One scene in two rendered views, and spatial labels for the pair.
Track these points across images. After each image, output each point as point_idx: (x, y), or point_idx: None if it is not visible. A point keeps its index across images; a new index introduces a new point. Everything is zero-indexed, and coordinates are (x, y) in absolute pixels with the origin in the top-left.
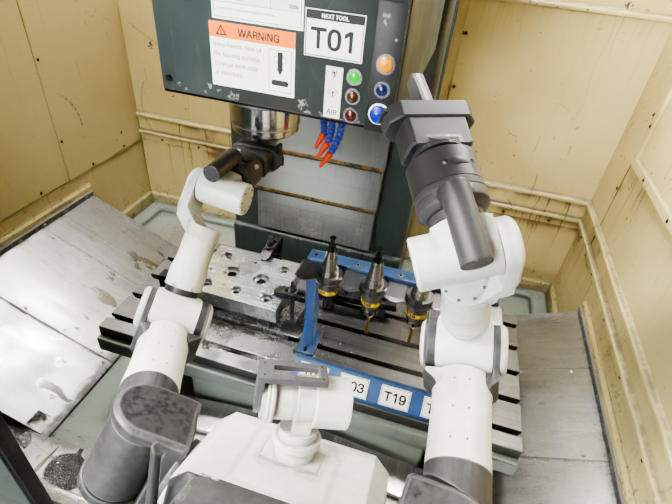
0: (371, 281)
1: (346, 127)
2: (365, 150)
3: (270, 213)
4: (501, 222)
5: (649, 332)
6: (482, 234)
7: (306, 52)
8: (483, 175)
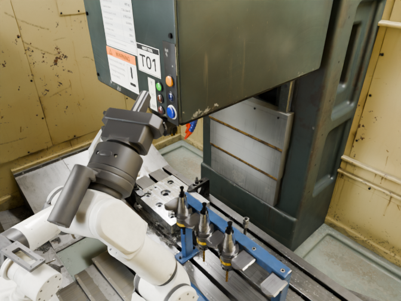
0: (199, 225)
1: (259, 114)
2: (271, 133)
3: (217, 162)
4: (99, 202)
5: None
6: (63, 205)
7: (139, 68)
8: (392, 172)
